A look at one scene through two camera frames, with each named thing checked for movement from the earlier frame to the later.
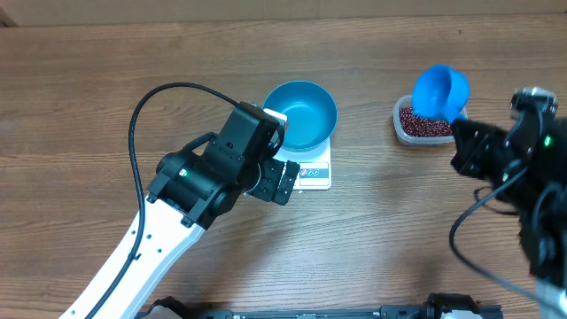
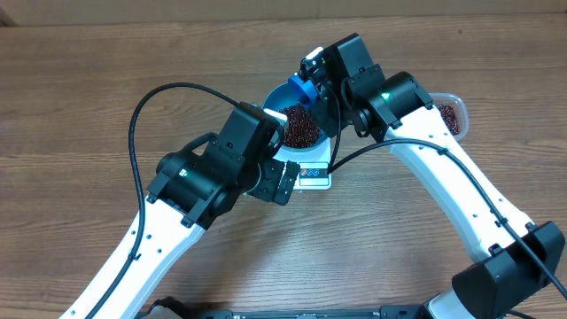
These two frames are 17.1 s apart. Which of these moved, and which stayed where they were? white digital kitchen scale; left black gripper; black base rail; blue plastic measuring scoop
Moved: blue plastic measuring scoop
Stayed: left black gripper; white digital kitchen scale; black base rail
